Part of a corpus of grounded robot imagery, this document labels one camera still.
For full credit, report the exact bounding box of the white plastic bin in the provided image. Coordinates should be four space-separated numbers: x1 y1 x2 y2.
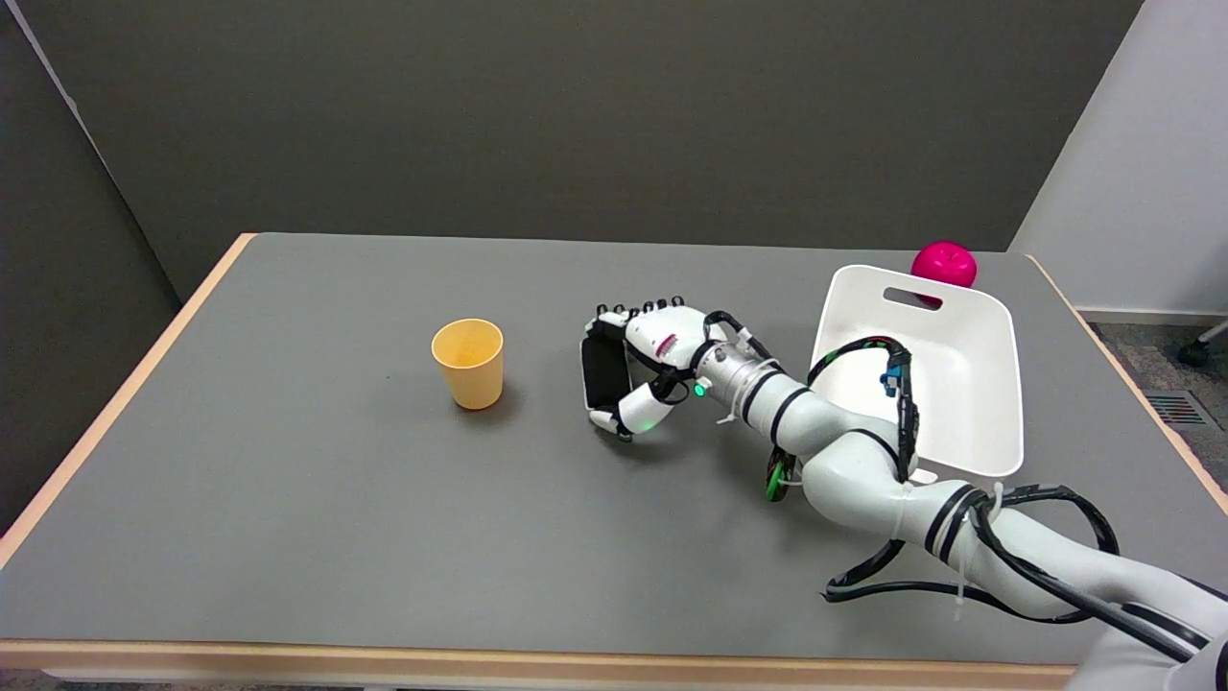
808 265 1025 480

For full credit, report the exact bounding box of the floor vent grille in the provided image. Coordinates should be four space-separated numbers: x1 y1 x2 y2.
1144 391 1221 429

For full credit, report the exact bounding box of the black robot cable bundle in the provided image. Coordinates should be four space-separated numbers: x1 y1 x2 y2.
804 335 1200 663

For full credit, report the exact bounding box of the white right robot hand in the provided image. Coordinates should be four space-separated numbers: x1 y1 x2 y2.
581 297 744 442

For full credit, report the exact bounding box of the black blackboard eraser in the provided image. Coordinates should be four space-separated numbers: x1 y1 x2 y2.
580 320 634 414

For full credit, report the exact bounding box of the pink toy apple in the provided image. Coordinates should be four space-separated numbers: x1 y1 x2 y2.
910 241 979 308

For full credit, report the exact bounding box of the yellow plastic cup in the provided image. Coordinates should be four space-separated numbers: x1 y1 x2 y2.
431 318 506 412

